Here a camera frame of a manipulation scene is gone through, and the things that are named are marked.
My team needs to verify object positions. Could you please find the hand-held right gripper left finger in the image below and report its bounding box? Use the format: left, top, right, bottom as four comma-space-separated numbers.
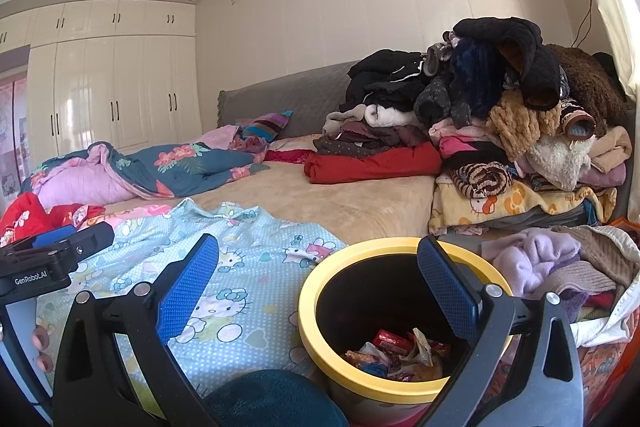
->
52, 233, 221, 427

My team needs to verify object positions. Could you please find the red floral cloth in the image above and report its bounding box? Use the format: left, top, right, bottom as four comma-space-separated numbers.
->
0, 193, 106, 248

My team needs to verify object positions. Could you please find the beige bed blanket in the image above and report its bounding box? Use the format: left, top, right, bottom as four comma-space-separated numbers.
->
95, 134, 438, 248

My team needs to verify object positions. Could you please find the light blue cartoon sheet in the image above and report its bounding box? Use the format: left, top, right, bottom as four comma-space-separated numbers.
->
35, 198, 348, 413

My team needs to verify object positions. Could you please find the striped pillow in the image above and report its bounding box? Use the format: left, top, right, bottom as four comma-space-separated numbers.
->
240, 110, 295, 142

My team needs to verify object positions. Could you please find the grey dotted garment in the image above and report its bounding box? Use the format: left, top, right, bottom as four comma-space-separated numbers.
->
414, 74, 473, 128

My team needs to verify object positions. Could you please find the person's left hand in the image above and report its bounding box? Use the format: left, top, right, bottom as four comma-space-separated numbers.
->
30, 326, 56, 374

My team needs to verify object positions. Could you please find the yellow cartoon blanket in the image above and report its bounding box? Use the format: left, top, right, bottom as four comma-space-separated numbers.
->
429, 174, 618, 238

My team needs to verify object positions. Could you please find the blue floral quilt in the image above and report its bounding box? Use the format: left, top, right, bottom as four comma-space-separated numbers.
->
20, 142, 271, 210

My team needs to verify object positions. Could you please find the folded red cloth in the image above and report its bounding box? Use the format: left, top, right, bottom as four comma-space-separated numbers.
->
303, 142, 443, 185

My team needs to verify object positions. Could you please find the beige grey garment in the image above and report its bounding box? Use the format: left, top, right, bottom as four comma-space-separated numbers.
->
322, 103, 371, 138

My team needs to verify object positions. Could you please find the brown striped knit sleeve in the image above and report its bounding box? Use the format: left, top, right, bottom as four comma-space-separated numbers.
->
560, 104, 598, 140

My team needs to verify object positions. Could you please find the pink cartoon door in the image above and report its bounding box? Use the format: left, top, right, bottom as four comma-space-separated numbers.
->
0, 77, 31, 208

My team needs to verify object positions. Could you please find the pale pink cloth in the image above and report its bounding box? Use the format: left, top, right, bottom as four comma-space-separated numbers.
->
200, 124, 246, 152

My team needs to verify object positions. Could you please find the wide red snack wrapper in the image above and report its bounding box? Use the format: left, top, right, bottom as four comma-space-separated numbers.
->
372, 329, 413, 355

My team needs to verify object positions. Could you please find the bright pink garment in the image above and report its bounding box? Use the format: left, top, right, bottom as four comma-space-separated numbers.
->
437, 134, 493, 162

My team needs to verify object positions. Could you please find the dark blue fuzzy garment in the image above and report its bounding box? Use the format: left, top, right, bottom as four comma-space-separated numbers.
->
450, 39, 501, 122

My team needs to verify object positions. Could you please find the black knit garment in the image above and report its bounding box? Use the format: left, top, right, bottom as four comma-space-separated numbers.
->
452, 18, 563, 112

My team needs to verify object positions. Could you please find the pink cartoon cloth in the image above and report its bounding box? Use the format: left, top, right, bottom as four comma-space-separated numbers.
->
75, 204, 173, 230

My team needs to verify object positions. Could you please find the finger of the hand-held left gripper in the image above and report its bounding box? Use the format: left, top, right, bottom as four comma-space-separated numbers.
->
30, 221, 116, 265

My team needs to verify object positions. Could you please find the yellow-rimmed black bin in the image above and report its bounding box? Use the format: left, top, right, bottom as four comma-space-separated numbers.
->
298, 236, 516, 425

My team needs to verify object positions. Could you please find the tan knit sweater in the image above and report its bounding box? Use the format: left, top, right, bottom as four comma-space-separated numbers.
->
486, 94, 563, 160

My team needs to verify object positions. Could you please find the orange printed cloth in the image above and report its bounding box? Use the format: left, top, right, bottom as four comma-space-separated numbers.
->
575, 342, 631, 423

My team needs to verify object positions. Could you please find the dark red cloth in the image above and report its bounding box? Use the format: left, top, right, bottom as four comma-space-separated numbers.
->
262, 148, 318, 165

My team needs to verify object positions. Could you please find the thin wall cable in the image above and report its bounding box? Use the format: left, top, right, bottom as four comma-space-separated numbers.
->
572, 0, 596, 48

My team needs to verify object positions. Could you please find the cream towel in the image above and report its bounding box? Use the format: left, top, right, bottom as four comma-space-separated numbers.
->
590, 125, 633, 172

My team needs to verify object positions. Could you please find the dark brown dotted garment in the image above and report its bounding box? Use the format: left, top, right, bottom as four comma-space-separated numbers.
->
314, 124, 431, 158

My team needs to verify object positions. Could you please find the grey fleece garment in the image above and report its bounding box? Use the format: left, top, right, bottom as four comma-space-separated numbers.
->
425, 39, 456, 78

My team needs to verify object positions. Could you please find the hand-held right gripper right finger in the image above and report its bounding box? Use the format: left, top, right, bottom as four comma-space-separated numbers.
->
416, 234, 586, 427

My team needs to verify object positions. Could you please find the white fluffy garment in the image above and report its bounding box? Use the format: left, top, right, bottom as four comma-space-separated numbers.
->
525, 134, 596, 192

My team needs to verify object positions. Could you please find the white fleece garment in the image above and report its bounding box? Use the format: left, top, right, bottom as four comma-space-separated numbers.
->
364, 104, 426, 128

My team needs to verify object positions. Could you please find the grey bed headboard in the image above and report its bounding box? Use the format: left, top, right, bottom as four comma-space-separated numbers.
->
217, 60, 363, 140

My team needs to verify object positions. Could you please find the lavender fleece garment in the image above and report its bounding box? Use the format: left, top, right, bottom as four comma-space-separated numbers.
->
480, 227, 583, 300

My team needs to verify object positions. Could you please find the white cloth bag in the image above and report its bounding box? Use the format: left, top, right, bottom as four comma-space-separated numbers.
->
570, 277, 640, 348

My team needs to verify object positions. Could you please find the brown knit garment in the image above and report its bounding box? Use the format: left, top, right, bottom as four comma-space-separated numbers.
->
545, 224, 640, 298

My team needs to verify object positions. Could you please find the cream wardrobe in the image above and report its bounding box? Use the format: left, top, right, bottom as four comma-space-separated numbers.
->
0, 0, 203, 158

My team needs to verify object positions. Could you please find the brown striped cloth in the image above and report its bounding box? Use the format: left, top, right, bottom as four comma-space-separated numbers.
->
447, 161, 513, 199

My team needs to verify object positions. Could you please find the black jacket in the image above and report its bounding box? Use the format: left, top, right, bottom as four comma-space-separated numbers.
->
340, 49, 433, 112

